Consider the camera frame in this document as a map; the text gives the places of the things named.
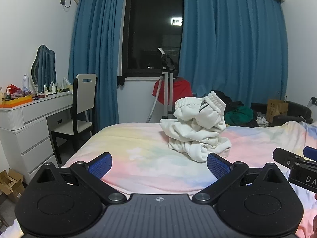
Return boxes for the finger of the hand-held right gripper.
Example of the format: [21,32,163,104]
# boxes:
[272,148,307,166]
[303,146,317,161]

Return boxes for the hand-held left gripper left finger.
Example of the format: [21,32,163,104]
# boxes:
[31,152,127,205]

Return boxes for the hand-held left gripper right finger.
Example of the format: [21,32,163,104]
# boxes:
[192,152,288,205]

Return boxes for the white sweatpants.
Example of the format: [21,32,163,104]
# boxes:
[159,91,232,163]

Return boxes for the dark clothes pile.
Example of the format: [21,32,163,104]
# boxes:
[213,90,245,110]

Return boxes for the black sofa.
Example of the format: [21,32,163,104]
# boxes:
[251,101,313,127]

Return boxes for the brown paper bag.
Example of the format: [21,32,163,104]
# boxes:
[267,99,289,124]

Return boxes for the green cloth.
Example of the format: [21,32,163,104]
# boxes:
[226,106,253,127]

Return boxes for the black and beige chair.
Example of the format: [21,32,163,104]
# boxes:
[51,74,97,164]

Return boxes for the white dressing table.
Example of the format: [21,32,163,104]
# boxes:
[0,92,73,184]

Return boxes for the red cloth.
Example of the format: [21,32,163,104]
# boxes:
[152,77,193,105]

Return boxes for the cluster of cosmetic bottles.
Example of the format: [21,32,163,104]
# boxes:
[42,77,74,95]

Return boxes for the brown cardboard box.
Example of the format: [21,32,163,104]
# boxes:
[0,168,26,203]

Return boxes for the garment steamer stand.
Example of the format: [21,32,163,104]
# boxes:
[146,47,177,123]

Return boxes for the orange tray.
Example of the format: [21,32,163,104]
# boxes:
[1,95,33,105]

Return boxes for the wavy vanity mirror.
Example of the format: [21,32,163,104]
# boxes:
[31,45,57,93]

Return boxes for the red pouch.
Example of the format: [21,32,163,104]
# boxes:
[6,83,22,95]

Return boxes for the dark window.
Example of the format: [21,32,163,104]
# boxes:
[121,0,184,78]

